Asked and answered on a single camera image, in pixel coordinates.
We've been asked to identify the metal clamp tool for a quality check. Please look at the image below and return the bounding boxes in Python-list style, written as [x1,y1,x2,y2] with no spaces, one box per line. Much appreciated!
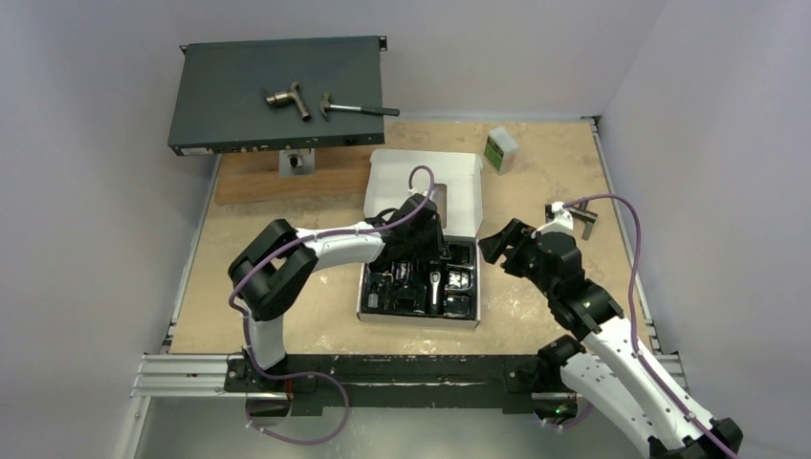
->
[565,201,599,240]

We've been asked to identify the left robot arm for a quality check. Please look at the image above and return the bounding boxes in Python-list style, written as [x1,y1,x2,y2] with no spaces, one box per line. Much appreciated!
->
[228,194,447,391]

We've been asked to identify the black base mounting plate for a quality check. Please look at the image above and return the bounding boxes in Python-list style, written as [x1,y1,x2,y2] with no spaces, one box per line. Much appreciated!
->
[224,354,585,423]

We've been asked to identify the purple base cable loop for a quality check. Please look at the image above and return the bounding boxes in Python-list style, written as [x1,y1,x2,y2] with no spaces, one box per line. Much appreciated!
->
[245,371,351,446]

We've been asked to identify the small claw hammer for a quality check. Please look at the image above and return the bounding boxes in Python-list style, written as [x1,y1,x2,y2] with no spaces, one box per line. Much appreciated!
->
[319,93,401,120]

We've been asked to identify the metal pipe tee fitting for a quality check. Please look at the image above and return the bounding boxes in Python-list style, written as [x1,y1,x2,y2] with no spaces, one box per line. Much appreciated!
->
[262,81,312,122]

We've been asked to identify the black plastic insert tray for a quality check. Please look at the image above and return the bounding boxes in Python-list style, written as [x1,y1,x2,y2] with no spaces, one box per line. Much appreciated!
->
[357,236,481,329]

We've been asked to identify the black silver hair clipper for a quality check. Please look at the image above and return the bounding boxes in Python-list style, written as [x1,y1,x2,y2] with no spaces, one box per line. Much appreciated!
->
[428,268,442,316]

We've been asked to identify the white foam block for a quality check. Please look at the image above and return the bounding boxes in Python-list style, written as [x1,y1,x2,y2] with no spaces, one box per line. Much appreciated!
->
[483,126,519,175]

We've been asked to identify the wooden board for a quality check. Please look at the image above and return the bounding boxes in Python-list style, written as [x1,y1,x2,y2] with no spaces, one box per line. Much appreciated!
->
[214,145,374,205]

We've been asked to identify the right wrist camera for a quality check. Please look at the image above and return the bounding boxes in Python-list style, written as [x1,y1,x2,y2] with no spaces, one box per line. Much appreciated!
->
[544,201,574,234]

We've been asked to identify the white hair clipper kit box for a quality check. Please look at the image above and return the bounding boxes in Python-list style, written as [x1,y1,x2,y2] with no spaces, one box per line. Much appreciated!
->
[357,148,484,329]

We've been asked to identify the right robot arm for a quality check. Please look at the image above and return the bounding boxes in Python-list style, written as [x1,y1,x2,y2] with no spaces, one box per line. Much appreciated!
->
[478,219,742,458]

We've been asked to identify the dark rack-mount equipment case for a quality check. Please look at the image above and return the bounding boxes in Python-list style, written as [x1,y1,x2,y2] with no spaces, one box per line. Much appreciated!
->
[167,35,387,156]

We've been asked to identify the small metal bracket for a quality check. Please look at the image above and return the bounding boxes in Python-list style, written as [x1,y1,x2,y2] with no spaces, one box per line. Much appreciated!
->
[278,148,316,178]

